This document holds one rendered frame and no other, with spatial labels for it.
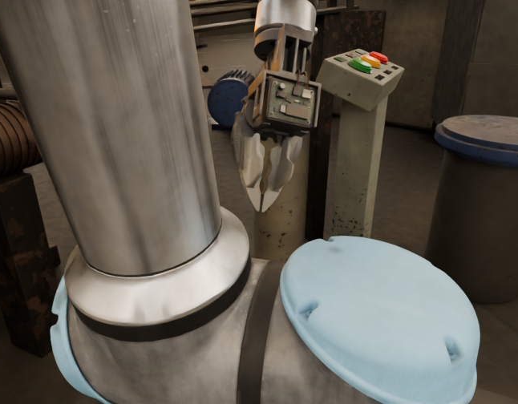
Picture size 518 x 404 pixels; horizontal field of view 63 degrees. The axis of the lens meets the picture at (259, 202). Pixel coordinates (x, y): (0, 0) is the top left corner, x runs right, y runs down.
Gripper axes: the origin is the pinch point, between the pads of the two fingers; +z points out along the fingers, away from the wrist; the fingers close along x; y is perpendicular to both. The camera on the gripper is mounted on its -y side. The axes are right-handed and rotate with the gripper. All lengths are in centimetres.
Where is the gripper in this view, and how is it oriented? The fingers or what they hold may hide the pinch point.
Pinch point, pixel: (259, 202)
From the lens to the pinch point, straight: 52.5
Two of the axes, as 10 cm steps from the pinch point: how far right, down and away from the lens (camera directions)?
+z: -1.2, 9.9, -1.2
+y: 3.1, -0.8, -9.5
